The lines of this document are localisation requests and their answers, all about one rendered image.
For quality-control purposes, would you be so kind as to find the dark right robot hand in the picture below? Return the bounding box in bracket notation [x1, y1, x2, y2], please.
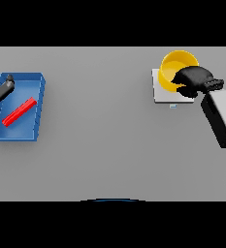
[171, 65, 225, 99]

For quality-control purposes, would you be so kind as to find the red beaker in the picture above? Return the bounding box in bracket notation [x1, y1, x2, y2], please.
[1, 97, 38, 128]

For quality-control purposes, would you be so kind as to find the blue tray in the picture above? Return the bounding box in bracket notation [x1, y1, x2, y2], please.
[0, 72, 47, 142]

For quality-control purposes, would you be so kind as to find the dark left robot hand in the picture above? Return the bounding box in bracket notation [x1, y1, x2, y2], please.
[0, 74, 16, 106]

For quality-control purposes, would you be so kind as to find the yellow bowl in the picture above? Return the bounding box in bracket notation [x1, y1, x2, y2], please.
[158, 49, 201, 93]

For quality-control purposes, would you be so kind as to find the pale square measuring scale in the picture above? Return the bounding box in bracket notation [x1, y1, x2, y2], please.
[151, 68, 195, 109]

